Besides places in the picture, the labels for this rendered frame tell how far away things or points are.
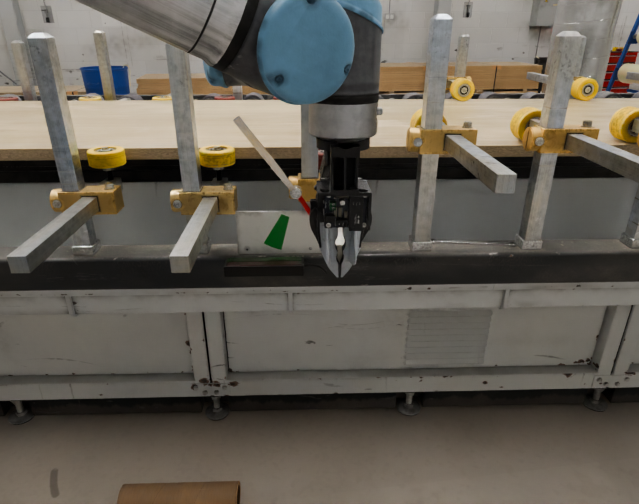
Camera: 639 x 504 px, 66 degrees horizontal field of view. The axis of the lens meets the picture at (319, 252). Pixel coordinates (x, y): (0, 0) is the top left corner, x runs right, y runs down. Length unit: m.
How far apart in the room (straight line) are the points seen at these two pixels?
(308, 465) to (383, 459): 0.22
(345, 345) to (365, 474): 0.37
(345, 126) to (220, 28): 0.24
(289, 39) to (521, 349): 1.41
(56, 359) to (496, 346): 1.36
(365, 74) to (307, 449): 1.21
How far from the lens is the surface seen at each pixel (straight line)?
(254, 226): 1.07
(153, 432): 1.72
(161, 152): 1.23
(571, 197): 1.46
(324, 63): 0.44
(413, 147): 1.04
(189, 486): 1.44
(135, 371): 1.67
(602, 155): 1.03
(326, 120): 0.62
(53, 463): 1.74
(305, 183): 1.03
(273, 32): 0.42
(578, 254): 1.24
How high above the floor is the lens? 1.16
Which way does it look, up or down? 25 degrees down
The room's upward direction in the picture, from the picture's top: straight up
